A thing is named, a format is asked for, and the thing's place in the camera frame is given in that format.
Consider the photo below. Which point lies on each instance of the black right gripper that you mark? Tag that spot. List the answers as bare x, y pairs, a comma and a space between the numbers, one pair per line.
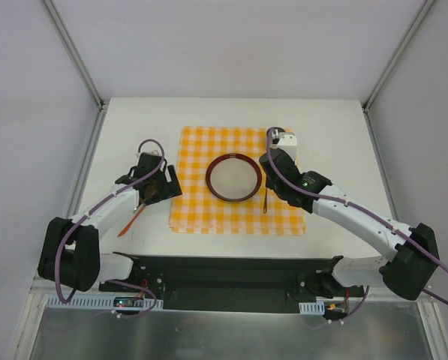
280, 165

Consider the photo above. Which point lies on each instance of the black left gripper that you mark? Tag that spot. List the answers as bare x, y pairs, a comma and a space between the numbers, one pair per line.
167, 186

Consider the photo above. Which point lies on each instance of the orange chopsticks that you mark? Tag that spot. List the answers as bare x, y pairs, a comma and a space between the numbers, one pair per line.
137, 213

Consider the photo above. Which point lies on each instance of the yellow white checkered cloth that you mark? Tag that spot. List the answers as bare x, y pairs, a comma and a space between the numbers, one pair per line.
198, 211

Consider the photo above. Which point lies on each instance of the copper spoon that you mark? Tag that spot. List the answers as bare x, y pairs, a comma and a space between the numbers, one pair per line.
265, 201

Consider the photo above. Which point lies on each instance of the red rimmed cream plate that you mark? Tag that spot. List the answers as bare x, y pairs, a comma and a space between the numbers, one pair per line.
233, 177

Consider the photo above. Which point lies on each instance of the metal cup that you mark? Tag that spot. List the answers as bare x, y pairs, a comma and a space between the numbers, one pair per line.
274, 132

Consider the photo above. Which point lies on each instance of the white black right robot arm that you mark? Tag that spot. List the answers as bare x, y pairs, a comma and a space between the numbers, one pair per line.
377, 240

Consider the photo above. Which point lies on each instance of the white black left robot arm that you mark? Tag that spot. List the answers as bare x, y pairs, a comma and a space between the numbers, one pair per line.
71, 256

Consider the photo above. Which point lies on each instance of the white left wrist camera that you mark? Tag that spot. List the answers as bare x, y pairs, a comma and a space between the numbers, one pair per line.
154, 153

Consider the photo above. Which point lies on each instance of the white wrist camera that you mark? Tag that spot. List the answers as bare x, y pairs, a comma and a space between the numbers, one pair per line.
287, 142
154, 153

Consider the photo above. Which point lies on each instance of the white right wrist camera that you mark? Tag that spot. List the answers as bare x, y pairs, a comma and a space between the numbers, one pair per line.
287, 142

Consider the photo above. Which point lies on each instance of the aluminium right side rail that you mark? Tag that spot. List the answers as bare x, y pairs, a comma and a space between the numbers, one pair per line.
380, 163

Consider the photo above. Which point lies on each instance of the aluminium rail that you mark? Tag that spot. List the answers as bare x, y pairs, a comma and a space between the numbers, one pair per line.
380, 163
85, 163
300, 278

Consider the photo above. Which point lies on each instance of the aluminium left side rail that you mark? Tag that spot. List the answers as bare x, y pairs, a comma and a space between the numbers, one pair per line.
85, 163

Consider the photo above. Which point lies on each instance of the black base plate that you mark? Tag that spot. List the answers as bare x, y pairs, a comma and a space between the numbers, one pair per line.
273, 286

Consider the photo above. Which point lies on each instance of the right white cable duct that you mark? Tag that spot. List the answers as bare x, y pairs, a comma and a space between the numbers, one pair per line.
316, 308

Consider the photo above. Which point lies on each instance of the white cable duct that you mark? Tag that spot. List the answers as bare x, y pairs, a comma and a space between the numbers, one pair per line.
106, 302
316, 308

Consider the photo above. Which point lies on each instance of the aluminium front rail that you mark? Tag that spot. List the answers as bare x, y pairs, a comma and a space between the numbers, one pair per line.
300, 278

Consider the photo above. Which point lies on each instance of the aluminium frame post right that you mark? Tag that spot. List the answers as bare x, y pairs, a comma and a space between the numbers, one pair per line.
406, 40

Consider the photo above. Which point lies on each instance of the aluminium frame post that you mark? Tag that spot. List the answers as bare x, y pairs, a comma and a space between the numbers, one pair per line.
72, 51
406, 40

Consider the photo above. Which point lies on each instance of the left white cable duct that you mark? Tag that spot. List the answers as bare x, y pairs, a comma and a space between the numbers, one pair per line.
106, 302

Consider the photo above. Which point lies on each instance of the aluminium frame post left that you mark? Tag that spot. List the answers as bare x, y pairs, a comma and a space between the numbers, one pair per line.
72, 51

